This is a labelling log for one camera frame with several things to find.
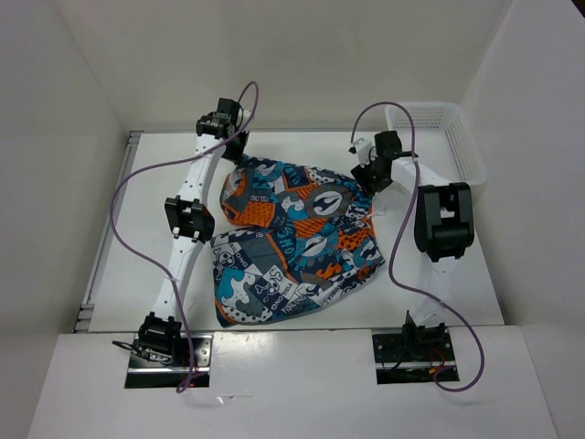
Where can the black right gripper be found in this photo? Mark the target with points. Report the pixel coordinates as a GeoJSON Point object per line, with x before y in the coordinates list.
{"type": "Point", "coordinates": [361, 176]}

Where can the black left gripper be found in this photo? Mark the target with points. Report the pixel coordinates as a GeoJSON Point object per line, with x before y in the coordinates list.
{"type": "Point", "coordinates": [237, 155]}

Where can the colourful patterned shorts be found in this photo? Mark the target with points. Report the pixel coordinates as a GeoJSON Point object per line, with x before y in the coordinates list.
{"type": "Point", "coordinates": [302, 239]}

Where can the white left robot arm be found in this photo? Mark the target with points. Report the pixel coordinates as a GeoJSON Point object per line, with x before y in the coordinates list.
{"type": "Point", "coordinates": [191, 225]}

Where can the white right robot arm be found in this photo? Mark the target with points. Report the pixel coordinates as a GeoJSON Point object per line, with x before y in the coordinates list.
{"type": "Point", "coordinates": [442, 230]}

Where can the white plastic basket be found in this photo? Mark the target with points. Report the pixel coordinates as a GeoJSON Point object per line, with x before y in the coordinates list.
{"type": "Point", "coordinates": [442, 138]}

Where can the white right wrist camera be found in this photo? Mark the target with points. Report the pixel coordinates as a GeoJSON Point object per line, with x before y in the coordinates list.
{"type": "Point", "coordinates": [364, 150]}

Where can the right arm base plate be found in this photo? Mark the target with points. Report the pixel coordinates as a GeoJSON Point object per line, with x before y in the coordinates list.
{"type": "Point", "coordinates": [396, 364]}

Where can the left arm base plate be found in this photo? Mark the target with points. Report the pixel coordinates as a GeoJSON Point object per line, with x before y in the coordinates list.
{"type": "Point", "coordinates": [149, 369]}

